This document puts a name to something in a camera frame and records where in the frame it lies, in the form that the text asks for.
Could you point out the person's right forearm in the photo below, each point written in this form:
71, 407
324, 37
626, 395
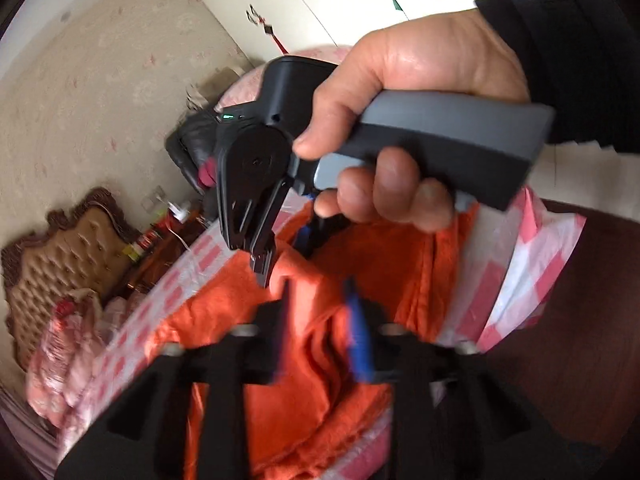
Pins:
575, 35

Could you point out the wall switch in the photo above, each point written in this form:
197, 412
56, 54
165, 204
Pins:
155, 199

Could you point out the white wardrobe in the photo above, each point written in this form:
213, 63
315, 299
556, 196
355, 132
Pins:
325, 0

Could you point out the person's right hand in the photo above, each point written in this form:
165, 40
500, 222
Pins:
440, 60

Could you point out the red satin pillow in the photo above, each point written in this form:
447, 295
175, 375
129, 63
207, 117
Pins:
65, 310

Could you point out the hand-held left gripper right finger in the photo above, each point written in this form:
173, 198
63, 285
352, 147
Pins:
360, 340

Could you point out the orange pants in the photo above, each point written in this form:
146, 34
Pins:
310, 410

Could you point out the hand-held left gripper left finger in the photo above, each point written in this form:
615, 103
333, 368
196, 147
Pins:
272, 345

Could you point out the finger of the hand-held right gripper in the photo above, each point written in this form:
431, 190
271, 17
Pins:
305, 240
260, 255

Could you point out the pink floral cushion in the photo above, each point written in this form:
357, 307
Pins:
240, 90

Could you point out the pink checked table cloth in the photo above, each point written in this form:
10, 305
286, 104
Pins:
515, 280

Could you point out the dark wooden nightstand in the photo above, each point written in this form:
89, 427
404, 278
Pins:
150, 275

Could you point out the pink floral pillow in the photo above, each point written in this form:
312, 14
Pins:
65, 365

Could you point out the magenta cloth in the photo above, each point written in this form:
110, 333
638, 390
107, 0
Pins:
207, 172

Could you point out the red container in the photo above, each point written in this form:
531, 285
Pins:
146, 245

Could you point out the white charger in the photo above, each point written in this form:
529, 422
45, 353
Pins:
179, 211

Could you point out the black leather chair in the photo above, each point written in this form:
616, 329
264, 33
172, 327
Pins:
192, 140

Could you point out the tufted tan headboard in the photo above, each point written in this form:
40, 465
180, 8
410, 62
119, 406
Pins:
65, 255

